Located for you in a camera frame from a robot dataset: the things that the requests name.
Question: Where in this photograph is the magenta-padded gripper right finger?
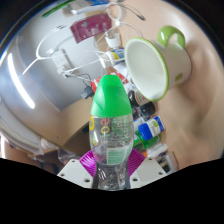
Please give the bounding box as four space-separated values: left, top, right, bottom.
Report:
126 148 168 190

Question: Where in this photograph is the maroon pouch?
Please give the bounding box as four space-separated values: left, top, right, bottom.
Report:
69 12 113 44

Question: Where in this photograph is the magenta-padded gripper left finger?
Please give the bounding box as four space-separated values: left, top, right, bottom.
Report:
57 149 98 190

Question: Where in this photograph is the green mouthwash bottle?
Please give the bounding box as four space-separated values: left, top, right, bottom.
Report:
133 131 163 152

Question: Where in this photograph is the clear bottle with green cap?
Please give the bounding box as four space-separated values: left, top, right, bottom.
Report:
88 74 135 191

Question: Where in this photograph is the black power adapter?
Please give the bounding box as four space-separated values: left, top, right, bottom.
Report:
80 84 95 100

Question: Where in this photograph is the white mug with green handle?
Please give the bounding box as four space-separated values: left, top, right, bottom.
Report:
124 25 193 103

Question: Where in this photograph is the white power adapter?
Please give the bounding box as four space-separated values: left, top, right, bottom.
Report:
105 33 122 49

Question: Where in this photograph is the black capped bottle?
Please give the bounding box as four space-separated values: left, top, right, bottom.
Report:
132 101 157 118

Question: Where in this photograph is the small blue and white bottle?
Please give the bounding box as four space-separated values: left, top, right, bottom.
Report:
137 115 166 141

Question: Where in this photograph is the white blue-labelled pill bottle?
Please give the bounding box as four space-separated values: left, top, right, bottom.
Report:
109 49 127 66

